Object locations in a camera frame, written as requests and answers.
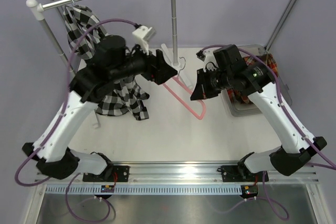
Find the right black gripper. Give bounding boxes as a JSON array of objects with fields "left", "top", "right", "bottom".
[{"left": 192, "top": 67, "right": 233, "bottom": 100}]

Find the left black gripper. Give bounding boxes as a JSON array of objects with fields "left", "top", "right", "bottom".
[{"left": 109, "top": 39, "right": 177, "bottom": 85}]

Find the pink hanger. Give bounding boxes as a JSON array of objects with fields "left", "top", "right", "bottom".
[{"left": 163, "top": 57, "right": 206, "bottom": 120}]

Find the red orange plaid shirt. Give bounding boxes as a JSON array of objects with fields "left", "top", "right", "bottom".
[{"left": 227, "top": 53, "right": 279, "bottom": 106}]

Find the black white checkered shirt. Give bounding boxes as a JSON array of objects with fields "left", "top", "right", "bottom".
[{"left": 63, "top": 5, "right": 150, "bottom": 121}]

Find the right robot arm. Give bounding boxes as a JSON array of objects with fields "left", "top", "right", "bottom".
[{"left": 191, "top": 45, "right": 327, "bottom": 180}]

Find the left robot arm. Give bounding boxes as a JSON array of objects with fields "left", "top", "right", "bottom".
[{"left": 22, "top": 35, "right": 177, "bottom": 182}]

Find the grey plastic bin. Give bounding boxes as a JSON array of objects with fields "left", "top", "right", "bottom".
[{"left": 222, "top": 44, "right": 292, "bottom": 117}]

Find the silver white clothes rack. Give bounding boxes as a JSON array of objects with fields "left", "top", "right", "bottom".
[{"left": 26, "top": 0, "right": 193, "bottom": 89}]

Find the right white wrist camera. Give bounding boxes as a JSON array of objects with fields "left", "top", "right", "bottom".
[{"left": 196, "top": 50, "right": 217, "bottom": 71}]

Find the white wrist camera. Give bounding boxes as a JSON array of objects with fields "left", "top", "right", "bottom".
[
  {"left": 132, "top": 25, "right": 156, "bottom": 55},
  {"left": 196, "top": 50, "right": 217, "bottom": 71}
]

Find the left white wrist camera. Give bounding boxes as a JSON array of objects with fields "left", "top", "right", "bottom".
[{"left": 132, "top": 25, "right": 156, "bottom": 55}]

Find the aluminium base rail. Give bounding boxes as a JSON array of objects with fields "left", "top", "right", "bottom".
[{"left": 34, "top": 159, "right": 320, "bottom": 184}]

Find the white slotted cable duct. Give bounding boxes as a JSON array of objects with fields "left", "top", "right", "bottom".
[{"left": 45, "top": 184, "right": 242, "bottom": 195}]

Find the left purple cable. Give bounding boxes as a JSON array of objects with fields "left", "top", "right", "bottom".
[{"left": 14, "top": 18, "right": 139, "bottom": 222}]

